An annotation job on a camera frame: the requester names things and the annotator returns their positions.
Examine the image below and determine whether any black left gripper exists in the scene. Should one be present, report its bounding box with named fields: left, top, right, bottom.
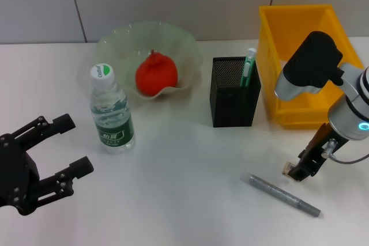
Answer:
left=0, top=113, right=95, bottom=216

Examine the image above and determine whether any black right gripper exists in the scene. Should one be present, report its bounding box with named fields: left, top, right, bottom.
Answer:
left=288, top=123, right=350, bottom=183

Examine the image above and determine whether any beige eraser with barcode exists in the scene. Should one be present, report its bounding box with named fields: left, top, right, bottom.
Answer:
left=281, top=160, right=297, bottom=176

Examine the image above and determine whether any grey marker pen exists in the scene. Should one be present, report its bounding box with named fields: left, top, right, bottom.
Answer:
left=240, top=172, right=321, bottom=218

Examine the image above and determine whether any clear green-label water bottle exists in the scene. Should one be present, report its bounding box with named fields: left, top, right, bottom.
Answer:
left=89, top=63, right=136, bottom=154

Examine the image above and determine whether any orange fruit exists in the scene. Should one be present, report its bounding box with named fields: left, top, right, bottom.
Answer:
left=135, top=50, right=178, bottom=97

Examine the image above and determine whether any mint green utility knife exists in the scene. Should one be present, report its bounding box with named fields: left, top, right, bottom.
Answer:
left=240, top=47, right=257, bottom=88

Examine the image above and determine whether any black mesh pen holder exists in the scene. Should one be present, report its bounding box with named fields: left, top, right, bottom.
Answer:
left=209, top=56, right=262, bottom=128

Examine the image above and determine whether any translucent green fruit bowl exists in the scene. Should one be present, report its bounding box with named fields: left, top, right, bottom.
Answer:
left=96, top=21, right=202, bottom=101

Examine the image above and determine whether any yellow plastic bin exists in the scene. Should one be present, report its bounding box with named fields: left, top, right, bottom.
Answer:
left=256, top=3, right=364, bottom=130

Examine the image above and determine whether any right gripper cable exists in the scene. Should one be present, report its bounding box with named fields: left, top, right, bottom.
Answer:
left=322, top=138, right=369, bottom=164

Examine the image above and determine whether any black silver wrist camera housing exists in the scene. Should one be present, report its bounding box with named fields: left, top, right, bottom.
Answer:
left=274, top=31, right=345, bottom=102

